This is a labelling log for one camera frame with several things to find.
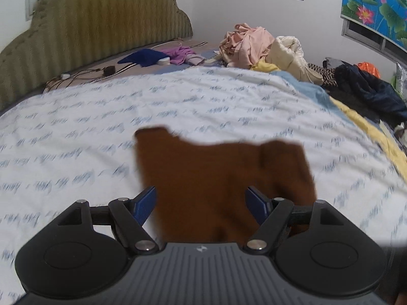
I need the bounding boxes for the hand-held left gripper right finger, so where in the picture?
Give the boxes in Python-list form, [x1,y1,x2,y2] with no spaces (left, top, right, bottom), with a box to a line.
[244,186,347,255]

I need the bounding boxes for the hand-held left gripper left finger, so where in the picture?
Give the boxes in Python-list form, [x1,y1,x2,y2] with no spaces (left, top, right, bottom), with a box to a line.
[57,186,158,255]

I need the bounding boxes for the brown knitted sweater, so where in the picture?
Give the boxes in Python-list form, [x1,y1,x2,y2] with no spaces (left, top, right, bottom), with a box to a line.
[134,126,318,244]

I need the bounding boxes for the pile of pink clothes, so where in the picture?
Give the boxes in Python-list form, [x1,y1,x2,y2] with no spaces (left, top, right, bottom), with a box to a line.
[219,23,276,70]

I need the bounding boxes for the white printed bed sheet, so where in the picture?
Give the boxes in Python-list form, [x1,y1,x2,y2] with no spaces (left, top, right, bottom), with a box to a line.
[0,65,407,302]

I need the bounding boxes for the blue and yellow sheet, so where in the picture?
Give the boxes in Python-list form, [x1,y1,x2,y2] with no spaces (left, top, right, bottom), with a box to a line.
[270,70,407,183]

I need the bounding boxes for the yellow cloth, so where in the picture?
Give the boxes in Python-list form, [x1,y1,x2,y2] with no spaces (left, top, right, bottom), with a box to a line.
[250,60,282,72]

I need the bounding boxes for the black white striped cloth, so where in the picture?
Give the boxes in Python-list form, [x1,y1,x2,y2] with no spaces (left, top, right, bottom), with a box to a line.
[307,63,339,88]

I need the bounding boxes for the dark blue cloth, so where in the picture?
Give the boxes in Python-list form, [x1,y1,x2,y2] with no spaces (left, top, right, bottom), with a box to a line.
[117,49,170,67]

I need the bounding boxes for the cream padded jacket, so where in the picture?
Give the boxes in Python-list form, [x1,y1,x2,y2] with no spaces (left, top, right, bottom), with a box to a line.
[265,36,324,86]

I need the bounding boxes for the purple cloth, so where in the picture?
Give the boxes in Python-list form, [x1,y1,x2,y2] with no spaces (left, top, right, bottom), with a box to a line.
[158,46,206,66]

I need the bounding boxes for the dark navy jacket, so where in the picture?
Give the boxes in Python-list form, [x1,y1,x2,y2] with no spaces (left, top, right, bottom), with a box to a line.
[333,63,407,122]

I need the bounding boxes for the orange bag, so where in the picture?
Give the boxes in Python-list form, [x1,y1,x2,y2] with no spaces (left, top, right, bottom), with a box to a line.
[357,62,381,79]

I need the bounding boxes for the olive padded headboard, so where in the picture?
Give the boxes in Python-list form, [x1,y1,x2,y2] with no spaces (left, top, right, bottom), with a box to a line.
[0,0,194,112]

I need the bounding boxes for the lotus print curtain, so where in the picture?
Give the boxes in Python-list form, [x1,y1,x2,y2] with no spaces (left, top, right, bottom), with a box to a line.
[340,0,407,52]

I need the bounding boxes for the black charging cables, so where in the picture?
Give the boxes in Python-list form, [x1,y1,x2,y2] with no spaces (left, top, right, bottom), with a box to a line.
[45,40,208,93]

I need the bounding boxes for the window frame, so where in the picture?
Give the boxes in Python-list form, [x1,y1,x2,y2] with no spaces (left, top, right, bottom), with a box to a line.
[341,17,407,62]

